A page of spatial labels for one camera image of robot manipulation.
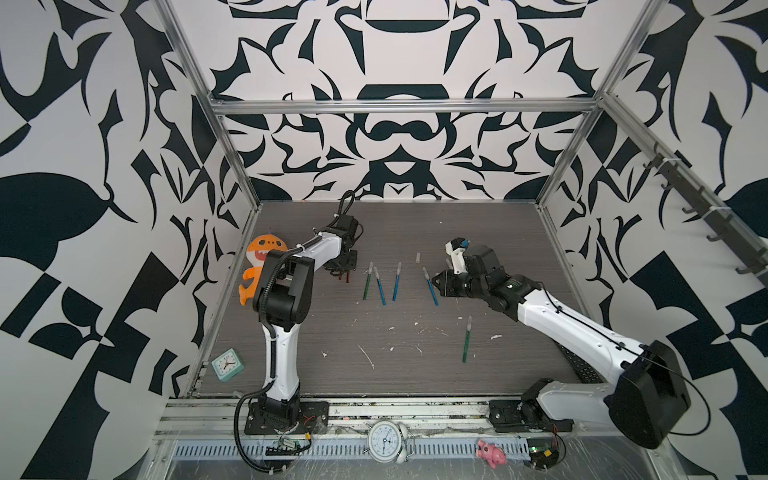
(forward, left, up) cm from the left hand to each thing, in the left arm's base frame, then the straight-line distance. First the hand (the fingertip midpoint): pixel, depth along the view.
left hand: (339, 261), depth 102 cm
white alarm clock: (-52, -14, +3) cm, 54 cm away
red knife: (-6, -1, -1) cm, 6 cm away
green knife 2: (-30, -37, -2) cm, 48 cm away
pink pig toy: (-54, -37, +1) cm, 66 cm away
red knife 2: (-6, -3, 0) cm, 7 cm away
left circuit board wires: (-52, +11, -4) cm, 53 cm away
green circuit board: (-55, -50, -2) cm, 74 cm away
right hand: (-16, -27, +15) cm, 35 cm away
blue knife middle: (-8, -19, -2) cm, 20 cm away
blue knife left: (-9, -13, -2) cm, 16 cm away
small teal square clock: (-32, +28, 0) cm, 43 cm away
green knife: (-8, -10, -1) cm, 12 cm away
